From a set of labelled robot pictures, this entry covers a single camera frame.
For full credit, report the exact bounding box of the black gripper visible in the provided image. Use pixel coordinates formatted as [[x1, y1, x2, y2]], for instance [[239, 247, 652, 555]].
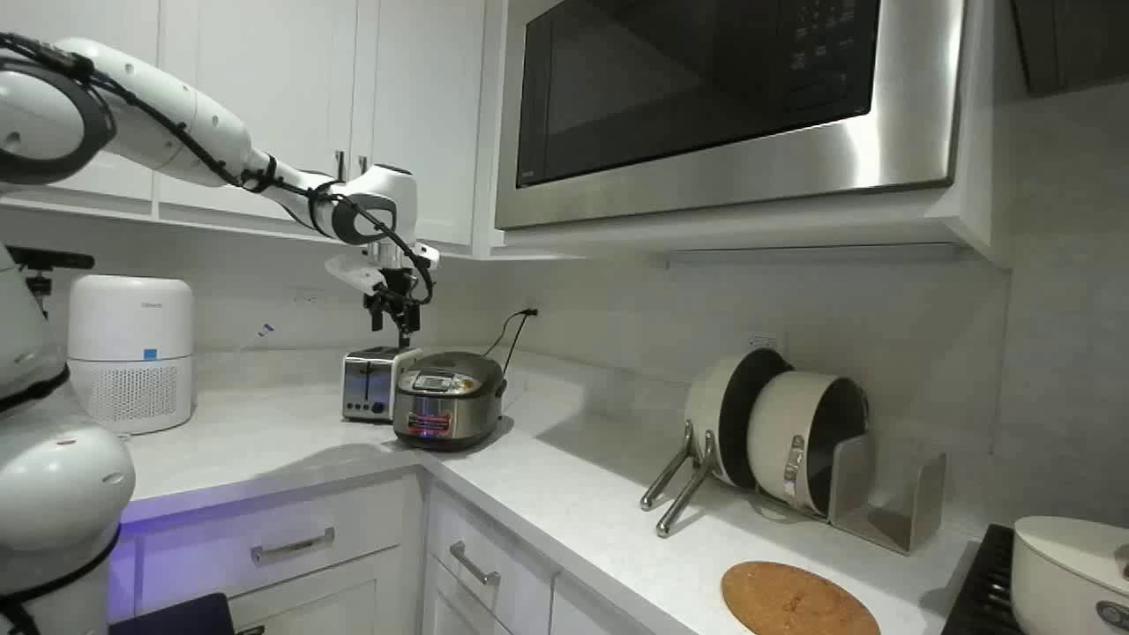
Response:
[[364, 268, 419, 348]]

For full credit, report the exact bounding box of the stainless steel rice cooker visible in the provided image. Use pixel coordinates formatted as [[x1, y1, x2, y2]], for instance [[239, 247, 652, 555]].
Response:
[[392, 354, 505, 448]]

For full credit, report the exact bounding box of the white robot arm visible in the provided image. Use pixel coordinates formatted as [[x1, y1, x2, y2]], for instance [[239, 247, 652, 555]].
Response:
[[0, 32, 439, 342]]

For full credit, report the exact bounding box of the polka dot toaster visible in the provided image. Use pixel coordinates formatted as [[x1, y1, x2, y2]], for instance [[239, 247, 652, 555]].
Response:
[[343, 344, 409, 424]]

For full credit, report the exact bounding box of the white cylindrical air purifier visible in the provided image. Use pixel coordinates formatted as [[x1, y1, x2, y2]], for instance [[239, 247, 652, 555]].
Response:
[[69, 274, 196, 436]]

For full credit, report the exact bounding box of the stainless steel microwave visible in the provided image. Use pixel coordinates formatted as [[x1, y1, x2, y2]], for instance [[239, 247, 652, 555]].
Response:
[[499, 0, 972, 230]]

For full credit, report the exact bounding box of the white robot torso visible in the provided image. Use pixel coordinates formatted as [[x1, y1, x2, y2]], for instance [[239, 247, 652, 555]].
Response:
[[0, 250, 133, 635]]

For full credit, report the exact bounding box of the cream saucepan on rack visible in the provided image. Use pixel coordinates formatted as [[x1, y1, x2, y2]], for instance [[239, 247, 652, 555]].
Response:
[[750, 370, 870, 516]]

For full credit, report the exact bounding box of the round cork trivet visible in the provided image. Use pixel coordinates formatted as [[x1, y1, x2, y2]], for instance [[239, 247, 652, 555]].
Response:
[[719, 562, 878, 635]]

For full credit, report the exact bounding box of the grey pan rack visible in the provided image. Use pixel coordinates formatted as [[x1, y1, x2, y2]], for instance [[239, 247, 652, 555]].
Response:
[[826, 435, 945, 555]]

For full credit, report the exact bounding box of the black gas stove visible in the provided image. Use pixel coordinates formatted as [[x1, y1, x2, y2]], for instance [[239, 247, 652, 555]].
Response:
[[944, 524, 1022, 635]]

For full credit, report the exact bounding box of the white pot on stove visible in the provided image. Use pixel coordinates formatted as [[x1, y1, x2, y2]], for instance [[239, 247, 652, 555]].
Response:
[[1008, 516, 1129, 635]]

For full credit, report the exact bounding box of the black rice cooker cable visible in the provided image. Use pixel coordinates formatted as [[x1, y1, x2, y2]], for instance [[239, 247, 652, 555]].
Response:
[[484, 308, 543, 377]]

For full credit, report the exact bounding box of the silver drawer handle right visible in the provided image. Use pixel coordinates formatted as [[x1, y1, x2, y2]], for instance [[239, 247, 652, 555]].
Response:
[[450, 540, 503, 584]]

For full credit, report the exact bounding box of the silver drawer handle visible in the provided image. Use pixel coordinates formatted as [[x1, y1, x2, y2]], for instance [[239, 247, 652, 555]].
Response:
[[450, 540, 503, 584], [250, 524, 339, 564]]

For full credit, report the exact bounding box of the silver drawer handle left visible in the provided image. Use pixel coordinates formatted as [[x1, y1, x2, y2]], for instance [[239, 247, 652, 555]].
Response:
[[250, 524, 339, 564]]

